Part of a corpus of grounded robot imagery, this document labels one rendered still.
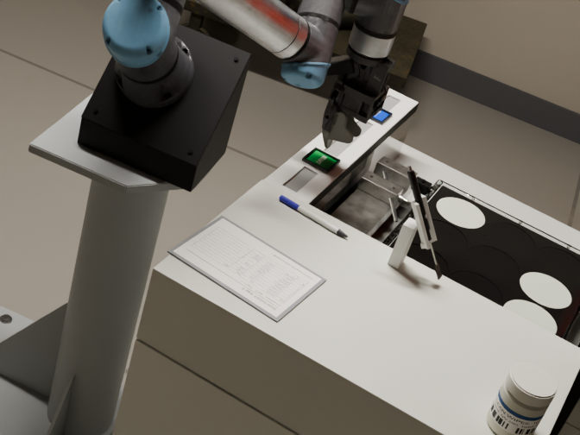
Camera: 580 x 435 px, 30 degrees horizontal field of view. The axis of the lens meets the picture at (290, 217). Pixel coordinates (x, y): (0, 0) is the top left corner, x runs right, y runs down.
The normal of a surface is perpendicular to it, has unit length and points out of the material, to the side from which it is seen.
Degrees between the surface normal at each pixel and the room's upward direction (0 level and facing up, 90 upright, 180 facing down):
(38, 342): 90
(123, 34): 52
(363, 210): 0
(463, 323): 0
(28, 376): 90
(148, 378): 90
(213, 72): 44
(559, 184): 0
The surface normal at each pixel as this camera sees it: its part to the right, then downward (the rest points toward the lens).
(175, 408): -0.45, 0.41
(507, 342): 0.25, -0.79
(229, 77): -0.04, -0.23
